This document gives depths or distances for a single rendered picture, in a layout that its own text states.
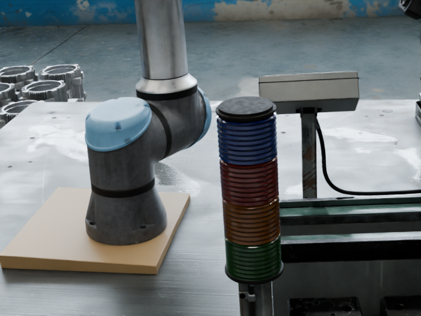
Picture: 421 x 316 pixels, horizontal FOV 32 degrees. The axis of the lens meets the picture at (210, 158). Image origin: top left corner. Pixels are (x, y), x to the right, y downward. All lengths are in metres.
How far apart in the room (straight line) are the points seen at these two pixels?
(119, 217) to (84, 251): 0.09
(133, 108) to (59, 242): 0.28
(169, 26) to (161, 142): 0.21
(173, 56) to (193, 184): 0.34
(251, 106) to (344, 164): 0.91
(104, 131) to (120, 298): 0.28
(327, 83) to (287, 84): 0.07
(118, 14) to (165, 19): 5.67
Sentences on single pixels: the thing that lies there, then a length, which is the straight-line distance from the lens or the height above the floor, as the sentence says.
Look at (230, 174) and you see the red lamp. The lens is 0.72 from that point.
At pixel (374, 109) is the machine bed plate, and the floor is 0.80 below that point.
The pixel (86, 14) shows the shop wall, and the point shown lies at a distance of 7.08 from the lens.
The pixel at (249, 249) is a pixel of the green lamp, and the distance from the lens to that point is 0.76.
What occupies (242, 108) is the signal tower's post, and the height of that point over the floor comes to 1.22.
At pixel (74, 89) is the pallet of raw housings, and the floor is 0.47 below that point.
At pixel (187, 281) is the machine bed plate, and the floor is 0.80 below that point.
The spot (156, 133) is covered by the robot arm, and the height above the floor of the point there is 1.00.
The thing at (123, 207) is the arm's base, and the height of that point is 0.89.
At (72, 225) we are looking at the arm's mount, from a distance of 1.39.
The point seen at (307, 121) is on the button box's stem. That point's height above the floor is 1.00.
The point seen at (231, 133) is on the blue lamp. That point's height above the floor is 1.20.
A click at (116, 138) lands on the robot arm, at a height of 1.01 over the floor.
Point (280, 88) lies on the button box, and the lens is 1.26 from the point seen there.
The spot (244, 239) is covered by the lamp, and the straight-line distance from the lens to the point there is 0.75.
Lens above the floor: 1.45
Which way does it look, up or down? 23 degrees down
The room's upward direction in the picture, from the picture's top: 4 degrees counter-clockwise
